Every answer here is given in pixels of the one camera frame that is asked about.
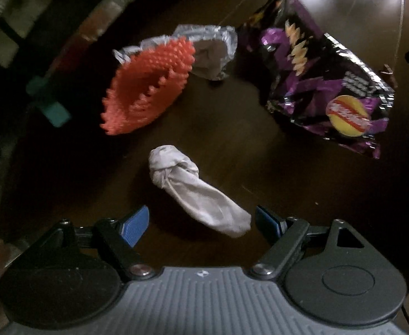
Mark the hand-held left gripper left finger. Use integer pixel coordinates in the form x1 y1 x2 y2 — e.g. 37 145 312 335
51 205 155 282

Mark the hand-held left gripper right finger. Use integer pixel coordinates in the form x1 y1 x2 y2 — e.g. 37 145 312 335
249 205 364 280

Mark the white knotted cloth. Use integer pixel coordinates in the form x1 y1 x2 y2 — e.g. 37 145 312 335
149 144 253 239

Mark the purple chip bag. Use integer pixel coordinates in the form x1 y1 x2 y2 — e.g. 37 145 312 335
237 0 399 161

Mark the orange foam fruit net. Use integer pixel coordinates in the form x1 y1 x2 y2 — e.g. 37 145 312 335
101 38 197 136

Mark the silver foil wrapper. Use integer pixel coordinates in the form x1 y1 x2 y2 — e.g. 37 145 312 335
113 24 239 82

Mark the teal plastic piece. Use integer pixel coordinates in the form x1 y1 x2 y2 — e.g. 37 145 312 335
26 76 72 128

